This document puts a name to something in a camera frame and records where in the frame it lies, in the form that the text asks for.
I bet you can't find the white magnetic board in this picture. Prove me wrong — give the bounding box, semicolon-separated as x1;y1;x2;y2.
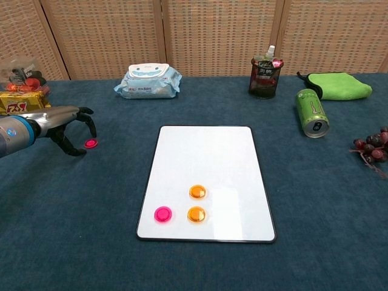
136;125;277;243

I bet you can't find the dark red grape bunch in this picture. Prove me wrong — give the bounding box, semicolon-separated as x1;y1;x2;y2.
349;127;388;180

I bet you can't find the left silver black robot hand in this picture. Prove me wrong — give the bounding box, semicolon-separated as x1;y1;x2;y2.
25;105;98;157

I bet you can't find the green folded towel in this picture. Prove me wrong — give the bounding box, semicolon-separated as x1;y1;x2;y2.
296;71;373;101

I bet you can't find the orange round magnet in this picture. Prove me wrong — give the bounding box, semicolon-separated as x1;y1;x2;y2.
187;206;207;224
189;184;207;200

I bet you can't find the woven folding screen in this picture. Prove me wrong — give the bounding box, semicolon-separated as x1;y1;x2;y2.
0;0;388;81

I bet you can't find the drink pouch with white cap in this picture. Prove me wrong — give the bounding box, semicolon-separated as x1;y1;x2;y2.
254;45;281;81

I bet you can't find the yellow snack pack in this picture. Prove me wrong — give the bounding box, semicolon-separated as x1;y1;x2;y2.
0;90;52;116

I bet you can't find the blue wet wipes pack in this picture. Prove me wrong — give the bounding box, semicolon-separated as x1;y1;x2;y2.
113;62;183;100

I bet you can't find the green drink can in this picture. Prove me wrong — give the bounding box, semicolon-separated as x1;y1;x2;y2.
295;88;330;139

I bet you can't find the black mesh pen holder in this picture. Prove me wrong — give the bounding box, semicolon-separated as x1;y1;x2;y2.
248;57;285;100

